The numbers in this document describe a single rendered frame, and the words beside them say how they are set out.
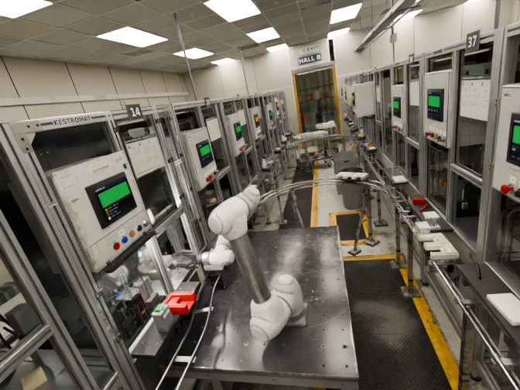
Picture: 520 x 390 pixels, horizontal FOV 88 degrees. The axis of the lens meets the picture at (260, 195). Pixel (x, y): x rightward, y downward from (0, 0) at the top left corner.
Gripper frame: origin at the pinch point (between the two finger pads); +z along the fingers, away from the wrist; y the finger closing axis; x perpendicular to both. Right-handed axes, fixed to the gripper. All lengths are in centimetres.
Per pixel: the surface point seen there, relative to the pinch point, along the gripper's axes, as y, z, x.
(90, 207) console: 63, -6, 53
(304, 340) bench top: -33, -86, 34
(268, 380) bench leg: -39, -67, 52
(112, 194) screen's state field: 65, -9, 41
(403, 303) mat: -100, -160, -66
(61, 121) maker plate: 100, -6, 49
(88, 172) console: 78, -6, 47
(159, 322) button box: -3, -16, 52
